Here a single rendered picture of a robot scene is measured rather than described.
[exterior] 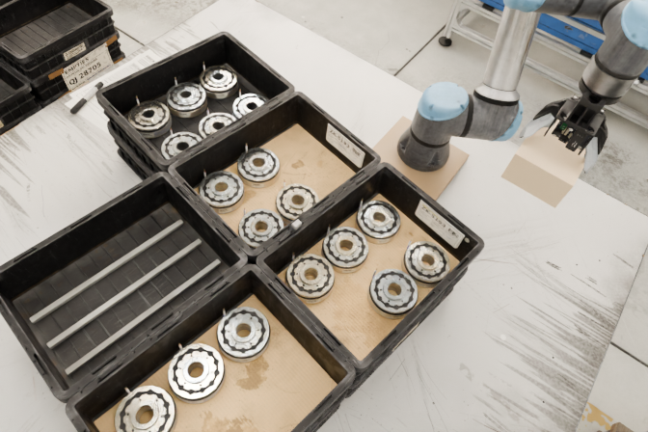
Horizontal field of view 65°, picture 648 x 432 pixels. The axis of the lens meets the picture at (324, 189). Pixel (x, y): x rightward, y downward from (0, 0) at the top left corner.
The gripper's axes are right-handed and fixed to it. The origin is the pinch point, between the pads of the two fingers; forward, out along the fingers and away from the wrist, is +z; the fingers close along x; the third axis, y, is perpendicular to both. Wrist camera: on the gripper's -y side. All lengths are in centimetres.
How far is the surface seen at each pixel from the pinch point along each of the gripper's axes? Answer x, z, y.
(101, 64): -159, 70, 2
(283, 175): -50, 27, 24
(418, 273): -9.3, 23.7, 27.2
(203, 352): -33, 23, 68
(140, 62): -119, 40, 11
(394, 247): -17.2, 26.6, 23.3
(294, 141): -55, 27, 13
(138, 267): -58, 26, 63
